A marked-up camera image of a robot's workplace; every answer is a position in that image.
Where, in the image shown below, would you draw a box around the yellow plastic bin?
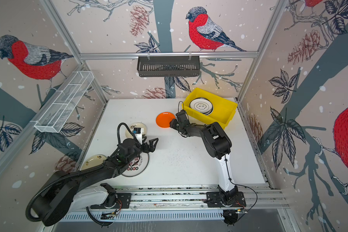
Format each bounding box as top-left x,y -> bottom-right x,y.
183,88 -> 238,128

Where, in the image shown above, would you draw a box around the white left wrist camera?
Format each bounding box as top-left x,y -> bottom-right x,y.
133,128 -> 144,145

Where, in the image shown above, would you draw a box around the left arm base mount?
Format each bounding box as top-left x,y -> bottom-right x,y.
90,183 -> 132,210

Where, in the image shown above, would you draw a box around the orange plastic plate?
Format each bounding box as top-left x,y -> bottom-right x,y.
156,112 -> 176,128

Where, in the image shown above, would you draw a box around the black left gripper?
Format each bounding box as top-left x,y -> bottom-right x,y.
127,135 -> 159,165

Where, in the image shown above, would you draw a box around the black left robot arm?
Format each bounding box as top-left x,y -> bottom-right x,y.
25,135 -> 159,226

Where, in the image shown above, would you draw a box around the black hanging wall basket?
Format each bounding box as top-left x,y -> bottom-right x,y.
137,56 -> 201,77

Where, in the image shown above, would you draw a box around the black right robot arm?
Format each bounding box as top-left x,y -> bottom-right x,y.
170,109 -> 238,206

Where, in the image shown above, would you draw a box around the white plate red characters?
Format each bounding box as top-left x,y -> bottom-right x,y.
122,153 -> 149,177

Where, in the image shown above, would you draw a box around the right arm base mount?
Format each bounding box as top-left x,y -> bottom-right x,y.
204,186 -> 246,208

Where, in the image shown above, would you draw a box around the cream yellow plate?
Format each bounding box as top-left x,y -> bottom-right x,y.
80,154 -> 107,171

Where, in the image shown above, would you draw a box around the white plate green cloud outline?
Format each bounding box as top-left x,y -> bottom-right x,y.
189,98 -> 214,115

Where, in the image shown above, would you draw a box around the cream small floral plate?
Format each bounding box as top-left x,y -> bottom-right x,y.
125,122 -> 148,138

